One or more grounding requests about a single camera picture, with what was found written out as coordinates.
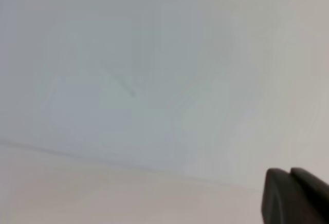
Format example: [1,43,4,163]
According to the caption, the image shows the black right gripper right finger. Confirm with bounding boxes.
[290,167,328,223]

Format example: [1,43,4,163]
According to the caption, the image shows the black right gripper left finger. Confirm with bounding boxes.
[261,169,313,223]

